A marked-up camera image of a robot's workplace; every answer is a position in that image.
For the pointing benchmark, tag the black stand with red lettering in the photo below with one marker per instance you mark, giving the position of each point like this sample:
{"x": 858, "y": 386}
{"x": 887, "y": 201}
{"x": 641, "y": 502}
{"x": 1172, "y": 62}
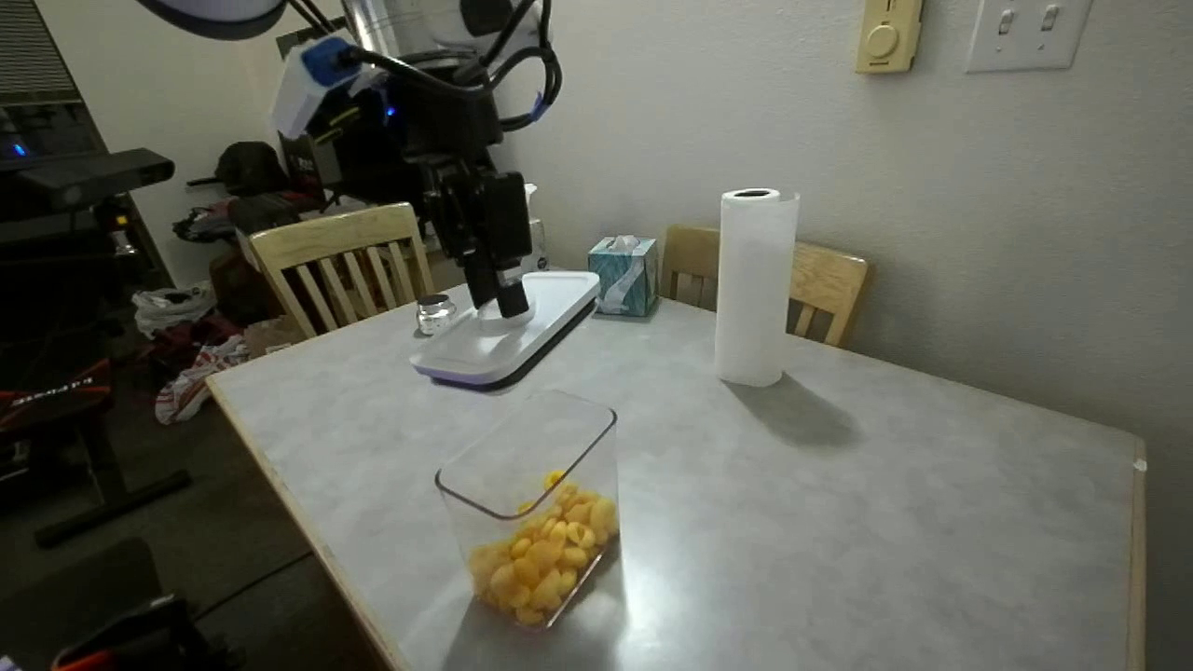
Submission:
{"x": 76, "y": 424}

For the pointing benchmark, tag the orange puffed snacks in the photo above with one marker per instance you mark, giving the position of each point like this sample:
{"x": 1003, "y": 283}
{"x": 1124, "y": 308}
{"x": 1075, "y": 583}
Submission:
{"x": 546, "y": 559}

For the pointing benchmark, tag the black and red bag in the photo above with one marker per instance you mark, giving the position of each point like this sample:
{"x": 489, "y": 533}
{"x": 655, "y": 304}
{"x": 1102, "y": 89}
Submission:
{"x": 137, "y": 639}

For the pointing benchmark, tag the teal marbled tissue box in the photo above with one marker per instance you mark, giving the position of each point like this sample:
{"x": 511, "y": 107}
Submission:
{"x": 619, "y": 280}

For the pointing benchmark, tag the light wooden slatted chair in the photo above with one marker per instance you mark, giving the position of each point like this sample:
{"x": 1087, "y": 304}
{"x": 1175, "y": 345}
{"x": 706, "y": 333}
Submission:
{"x": 357, "y": 227}

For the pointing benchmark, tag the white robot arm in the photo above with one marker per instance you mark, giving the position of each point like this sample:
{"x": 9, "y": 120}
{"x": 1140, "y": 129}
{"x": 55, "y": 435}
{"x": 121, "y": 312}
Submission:
{"x": 211, "y": 7}

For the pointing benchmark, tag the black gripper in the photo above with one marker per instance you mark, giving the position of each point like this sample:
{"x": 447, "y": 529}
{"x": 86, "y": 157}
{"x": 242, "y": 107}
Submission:
{"x": 414, "y": 133}

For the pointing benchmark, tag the white light switch plate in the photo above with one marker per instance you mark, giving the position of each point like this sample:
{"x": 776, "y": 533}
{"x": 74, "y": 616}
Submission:
{"x": 1027, "y": 31}

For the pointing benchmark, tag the white paper towel roll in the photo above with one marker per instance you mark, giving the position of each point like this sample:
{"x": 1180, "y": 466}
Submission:
{"x": 755, "y": 283}

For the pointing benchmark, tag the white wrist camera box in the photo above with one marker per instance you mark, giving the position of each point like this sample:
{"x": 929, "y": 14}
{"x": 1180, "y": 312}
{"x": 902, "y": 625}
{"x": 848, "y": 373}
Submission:
{"x": 310, "y": 79}

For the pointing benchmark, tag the clear plastic container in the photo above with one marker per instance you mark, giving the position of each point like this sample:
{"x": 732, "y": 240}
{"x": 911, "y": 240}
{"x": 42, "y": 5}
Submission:
{"x": 582, "y": 461}

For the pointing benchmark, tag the grey tissue box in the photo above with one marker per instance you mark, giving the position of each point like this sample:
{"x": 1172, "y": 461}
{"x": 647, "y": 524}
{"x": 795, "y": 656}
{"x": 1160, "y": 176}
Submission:
{"x": 534, "y": 227}

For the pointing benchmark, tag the brown wooden chair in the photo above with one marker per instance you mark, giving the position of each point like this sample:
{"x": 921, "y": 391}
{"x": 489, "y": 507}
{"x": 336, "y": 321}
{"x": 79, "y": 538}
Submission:
{"x": 827, "y": 280}

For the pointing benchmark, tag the white container lid with button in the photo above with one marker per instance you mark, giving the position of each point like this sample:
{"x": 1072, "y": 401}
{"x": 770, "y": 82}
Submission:
{"x": 498, "y": 339}

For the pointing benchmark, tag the red and white cloth pile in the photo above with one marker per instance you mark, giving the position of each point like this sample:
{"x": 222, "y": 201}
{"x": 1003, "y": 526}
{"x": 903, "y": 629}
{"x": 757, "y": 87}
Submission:
{"x": 201, "y": 368}

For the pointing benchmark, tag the beige wall thermostat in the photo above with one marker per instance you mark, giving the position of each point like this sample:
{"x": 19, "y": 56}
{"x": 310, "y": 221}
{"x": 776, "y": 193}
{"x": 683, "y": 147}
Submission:
{"x": 890, "y": 38}

